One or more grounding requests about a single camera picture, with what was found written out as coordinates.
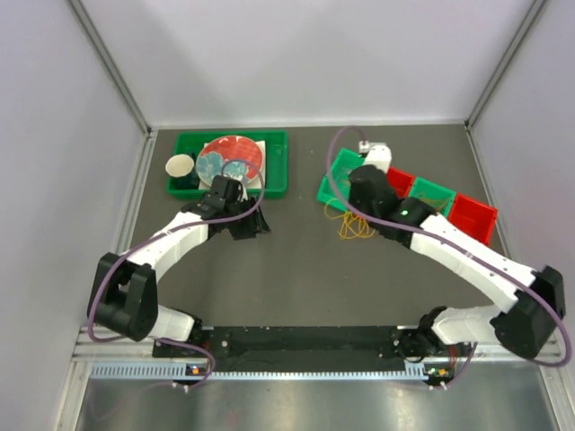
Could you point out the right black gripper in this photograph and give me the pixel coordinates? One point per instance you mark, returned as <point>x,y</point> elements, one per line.
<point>352,198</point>

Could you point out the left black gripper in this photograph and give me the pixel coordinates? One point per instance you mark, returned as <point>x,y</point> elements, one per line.
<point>254,224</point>

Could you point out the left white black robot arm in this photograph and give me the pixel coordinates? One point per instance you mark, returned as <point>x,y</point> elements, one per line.
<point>124,297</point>

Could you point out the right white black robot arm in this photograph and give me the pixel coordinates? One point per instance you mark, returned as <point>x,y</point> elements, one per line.
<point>527,305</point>

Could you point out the red bin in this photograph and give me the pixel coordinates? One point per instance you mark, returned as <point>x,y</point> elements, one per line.
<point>399,179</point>
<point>474,218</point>

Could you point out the green bin far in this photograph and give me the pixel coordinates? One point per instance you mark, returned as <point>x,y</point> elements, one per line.
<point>344,163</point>

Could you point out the green bin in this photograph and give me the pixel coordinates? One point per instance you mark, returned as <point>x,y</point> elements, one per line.
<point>437,196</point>
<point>344,163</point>

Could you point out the red blue floral plate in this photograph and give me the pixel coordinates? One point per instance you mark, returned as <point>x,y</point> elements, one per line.
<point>230,155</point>

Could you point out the cream paper cup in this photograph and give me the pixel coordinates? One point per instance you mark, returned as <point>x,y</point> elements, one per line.
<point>179,166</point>

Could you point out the green plastic tray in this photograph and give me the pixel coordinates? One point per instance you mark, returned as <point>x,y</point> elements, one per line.
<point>260,155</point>

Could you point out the red bin near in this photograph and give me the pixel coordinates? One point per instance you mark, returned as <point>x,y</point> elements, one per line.
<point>474,218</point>

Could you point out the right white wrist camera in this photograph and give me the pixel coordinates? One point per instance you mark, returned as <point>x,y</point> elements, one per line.
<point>376,154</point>

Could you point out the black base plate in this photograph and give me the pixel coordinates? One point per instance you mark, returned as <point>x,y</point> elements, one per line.
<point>317,349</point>

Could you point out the aluminium frame rail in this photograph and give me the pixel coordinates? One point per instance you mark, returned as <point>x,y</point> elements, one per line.
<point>87,350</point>

